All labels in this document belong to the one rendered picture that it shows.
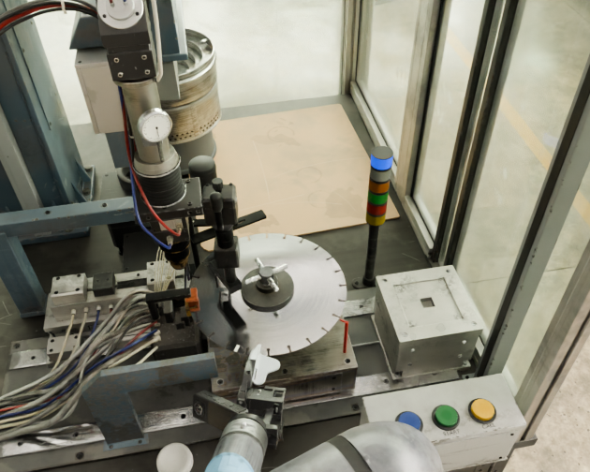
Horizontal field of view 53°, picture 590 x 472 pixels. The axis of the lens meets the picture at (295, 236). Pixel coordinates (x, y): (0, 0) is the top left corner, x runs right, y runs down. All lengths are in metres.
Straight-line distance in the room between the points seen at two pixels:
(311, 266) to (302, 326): 0.16
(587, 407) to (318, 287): 1.37
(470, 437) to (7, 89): 1.23
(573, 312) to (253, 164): 1.15
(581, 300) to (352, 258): 0.74
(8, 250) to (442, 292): 0.95
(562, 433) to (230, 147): 1.46
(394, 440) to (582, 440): 1.75
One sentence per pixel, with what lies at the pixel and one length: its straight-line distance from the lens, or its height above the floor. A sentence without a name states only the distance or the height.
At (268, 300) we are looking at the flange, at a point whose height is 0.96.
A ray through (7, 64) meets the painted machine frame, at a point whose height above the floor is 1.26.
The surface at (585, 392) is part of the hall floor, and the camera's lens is 2.42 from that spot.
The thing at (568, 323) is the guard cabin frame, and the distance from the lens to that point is 1.04.
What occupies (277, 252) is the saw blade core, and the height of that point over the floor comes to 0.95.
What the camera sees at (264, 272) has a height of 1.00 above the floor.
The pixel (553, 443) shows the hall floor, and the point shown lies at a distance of 2.27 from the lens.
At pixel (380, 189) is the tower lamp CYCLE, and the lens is 1.29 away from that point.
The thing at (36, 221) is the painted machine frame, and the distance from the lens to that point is 1.38.
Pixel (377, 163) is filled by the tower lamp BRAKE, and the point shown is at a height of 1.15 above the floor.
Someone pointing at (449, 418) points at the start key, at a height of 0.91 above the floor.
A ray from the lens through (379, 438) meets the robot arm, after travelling 0.59.
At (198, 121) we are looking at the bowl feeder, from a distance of 1.74.
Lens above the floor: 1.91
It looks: 45 degrees down
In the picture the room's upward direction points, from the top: 1 degrees counter-clockwise
